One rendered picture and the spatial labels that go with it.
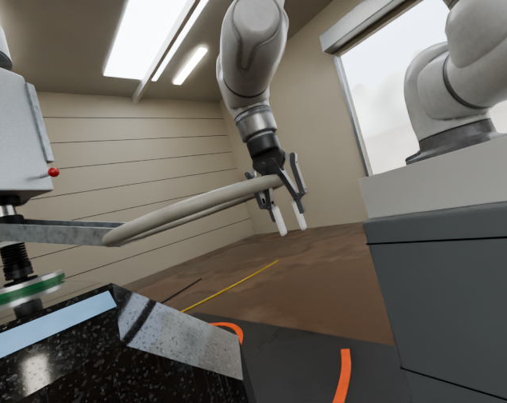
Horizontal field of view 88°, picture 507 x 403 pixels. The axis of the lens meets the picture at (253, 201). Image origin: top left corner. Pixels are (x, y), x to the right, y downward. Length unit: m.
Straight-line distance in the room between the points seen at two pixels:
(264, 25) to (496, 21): 0.40
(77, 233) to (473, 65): 0.99
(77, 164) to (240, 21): 5.85
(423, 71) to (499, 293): 0.51
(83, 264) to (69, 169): 1.84
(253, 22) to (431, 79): 0.47
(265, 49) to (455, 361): 0.76
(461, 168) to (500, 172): 0.06
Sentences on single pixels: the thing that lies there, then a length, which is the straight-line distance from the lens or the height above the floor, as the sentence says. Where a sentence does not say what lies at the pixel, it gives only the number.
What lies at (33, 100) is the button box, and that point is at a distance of 1.25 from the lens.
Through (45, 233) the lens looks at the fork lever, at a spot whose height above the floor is 1.00.
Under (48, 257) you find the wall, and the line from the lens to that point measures 5.91.
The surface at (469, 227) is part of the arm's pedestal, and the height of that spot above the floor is 0.76.
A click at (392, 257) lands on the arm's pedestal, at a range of 0.75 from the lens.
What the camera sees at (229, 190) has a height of 0.96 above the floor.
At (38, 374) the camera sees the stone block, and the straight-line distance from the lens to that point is 0.51.
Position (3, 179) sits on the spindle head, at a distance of 1.06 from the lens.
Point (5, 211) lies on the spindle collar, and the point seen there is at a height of 1.10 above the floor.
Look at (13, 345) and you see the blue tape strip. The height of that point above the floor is 0.82.
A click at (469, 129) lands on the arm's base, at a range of 0.79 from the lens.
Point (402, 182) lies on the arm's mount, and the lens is 0.73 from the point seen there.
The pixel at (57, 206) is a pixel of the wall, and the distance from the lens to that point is 5.99.
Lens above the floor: 0.93
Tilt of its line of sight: level
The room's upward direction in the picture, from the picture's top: 15 degrees counter-clockwise
